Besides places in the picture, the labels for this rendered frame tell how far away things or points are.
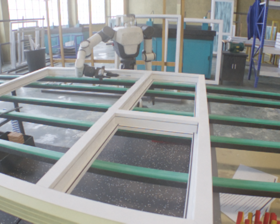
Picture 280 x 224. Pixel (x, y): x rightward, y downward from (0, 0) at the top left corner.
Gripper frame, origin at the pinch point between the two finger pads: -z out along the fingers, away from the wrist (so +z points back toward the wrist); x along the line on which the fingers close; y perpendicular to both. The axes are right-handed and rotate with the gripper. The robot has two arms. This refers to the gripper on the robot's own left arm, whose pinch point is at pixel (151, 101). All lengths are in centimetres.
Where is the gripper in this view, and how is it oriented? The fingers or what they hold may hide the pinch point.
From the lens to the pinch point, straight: 239.4
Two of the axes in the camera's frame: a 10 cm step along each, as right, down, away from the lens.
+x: 3.8, 2.4, -8.9
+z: -0.9, -9.5, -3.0
